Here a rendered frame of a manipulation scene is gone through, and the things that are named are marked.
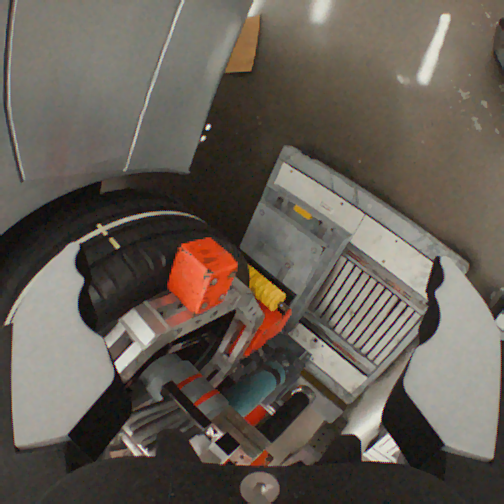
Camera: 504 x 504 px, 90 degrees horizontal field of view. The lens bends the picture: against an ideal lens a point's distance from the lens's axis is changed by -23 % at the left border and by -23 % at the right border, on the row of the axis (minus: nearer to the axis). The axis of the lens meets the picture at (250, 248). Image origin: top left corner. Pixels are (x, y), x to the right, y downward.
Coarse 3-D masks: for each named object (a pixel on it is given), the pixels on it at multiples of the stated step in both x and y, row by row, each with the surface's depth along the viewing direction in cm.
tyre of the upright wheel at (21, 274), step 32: (128, 192) 61; (160, 192) 71; (64, 224) 51; (96, 224) 52; (128, 224) 53; (160, 224) 56; (192, 224) 63; (32, 256) 47; (96, 256) 47; (128, 256) 48; (160, 256) 50; (0, 288) 46; (96, 288) 44; (128, 288) 46; (160, 288) 53; (0, 320) 45
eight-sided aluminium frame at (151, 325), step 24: (240, 288) 60; (144, 312) 46; (168, 312) 51; (216, 312) 56; (240, 312) 70; (120, 336) 45; (144, 336) 44; (168, 336) 46; (120, 360) 43; (144, 360) 46; (216, 360) 90; (216, 384) 88
